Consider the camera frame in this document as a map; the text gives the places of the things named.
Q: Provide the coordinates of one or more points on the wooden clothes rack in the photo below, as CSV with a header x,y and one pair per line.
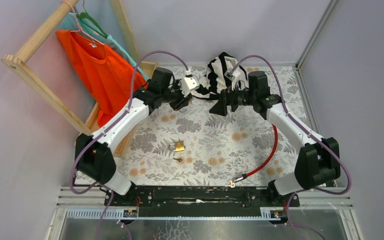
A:
x,y
18,62

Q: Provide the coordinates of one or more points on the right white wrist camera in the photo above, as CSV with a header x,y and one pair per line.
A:
x,y
235,77

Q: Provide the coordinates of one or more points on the orange t-shirt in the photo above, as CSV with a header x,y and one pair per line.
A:
x,y
105,74

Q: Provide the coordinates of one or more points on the brass padlock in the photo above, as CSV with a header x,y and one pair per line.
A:
x,y
177,146

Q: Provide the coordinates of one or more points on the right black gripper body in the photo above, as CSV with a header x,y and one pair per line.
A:
x,y
237,97

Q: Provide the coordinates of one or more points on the pink hanger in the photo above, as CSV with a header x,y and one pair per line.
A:
x,y
79,26

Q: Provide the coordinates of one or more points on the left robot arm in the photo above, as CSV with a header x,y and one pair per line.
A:
x,y
94,153

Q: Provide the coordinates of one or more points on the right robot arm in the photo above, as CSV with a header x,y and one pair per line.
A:
x,y
316,163

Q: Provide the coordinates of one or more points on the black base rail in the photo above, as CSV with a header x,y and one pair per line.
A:
x,y
201,201

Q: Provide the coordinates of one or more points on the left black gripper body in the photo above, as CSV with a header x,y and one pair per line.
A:
x,y
176,99

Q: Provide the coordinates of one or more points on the floral tablecloth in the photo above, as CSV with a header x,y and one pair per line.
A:
x,y
217,148

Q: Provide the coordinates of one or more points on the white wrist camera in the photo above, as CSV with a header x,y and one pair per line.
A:
x,y
235,77
188,84

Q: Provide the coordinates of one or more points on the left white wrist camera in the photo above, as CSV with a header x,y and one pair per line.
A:
x,y
188,84

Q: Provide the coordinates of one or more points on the green hanger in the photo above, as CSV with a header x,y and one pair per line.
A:
x,y
85,18

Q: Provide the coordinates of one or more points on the black white striped cloth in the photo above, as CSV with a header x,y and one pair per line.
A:
x,y
214,80

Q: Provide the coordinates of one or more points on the light blue shirt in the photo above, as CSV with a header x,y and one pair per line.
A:
x,y
69,23

